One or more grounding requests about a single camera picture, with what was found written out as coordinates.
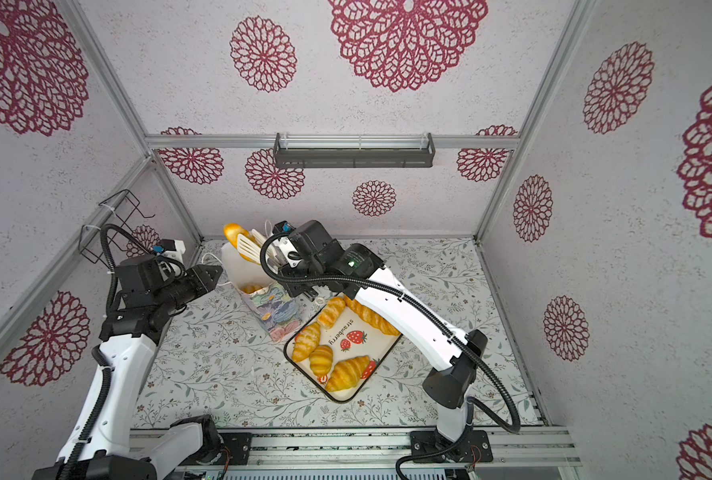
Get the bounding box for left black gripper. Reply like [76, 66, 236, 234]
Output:
[154, 264, 223, 314]

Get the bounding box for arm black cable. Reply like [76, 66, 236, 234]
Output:
[259, 230, 522, 480]
[55, 223, 188, 480]

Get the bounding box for long twisted fake bread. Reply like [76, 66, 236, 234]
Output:
[344, 296, 401, 336]

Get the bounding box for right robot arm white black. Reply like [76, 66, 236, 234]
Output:
[263, 220, 486, 442]

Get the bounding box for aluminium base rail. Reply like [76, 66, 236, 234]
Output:
[79, 425, 582, 480]

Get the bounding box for black wire wall rack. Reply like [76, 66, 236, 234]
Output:
[78, 189, 156, 272]

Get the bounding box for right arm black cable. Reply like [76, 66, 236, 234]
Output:
[259, 230, 522, 480]

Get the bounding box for small striped fake bun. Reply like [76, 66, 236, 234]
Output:
[309, 345, 333, 378]

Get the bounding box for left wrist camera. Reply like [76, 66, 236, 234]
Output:
[152, 239, 186, 261]

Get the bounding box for large fake croissant bottom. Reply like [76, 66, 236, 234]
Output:
[325, 356, 371, 392]

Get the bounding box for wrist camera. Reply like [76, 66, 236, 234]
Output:
[272, 221, 295, 235]
[152, 239, 186, 261]

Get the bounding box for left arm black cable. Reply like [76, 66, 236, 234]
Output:
[55, 223, 188, 480]

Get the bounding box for white plastic steel tongs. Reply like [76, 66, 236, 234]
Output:
[236, 233, 281, 268]

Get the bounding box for fake croissant top left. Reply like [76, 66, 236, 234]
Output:
[316, 297, 347, 329]

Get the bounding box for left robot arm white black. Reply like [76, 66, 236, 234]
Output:
[33, 254, 224, 479]

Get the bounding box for black wall shelf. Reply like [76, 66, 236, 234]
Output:
[272, 134, 437, 169]

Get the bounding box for round fake bun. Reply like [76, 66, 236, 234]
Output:
[241, 285, 264, 295]

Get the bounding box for white strawberry tray black rim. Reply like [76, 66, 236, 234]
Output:
[284, 303, 401, 403]

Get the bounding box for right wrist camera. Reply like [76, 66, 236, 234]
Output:
[272, 221, 295, 235]

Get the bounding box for white floral paper bag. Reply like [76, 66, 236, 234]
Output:
[200, 241, 301, 343]

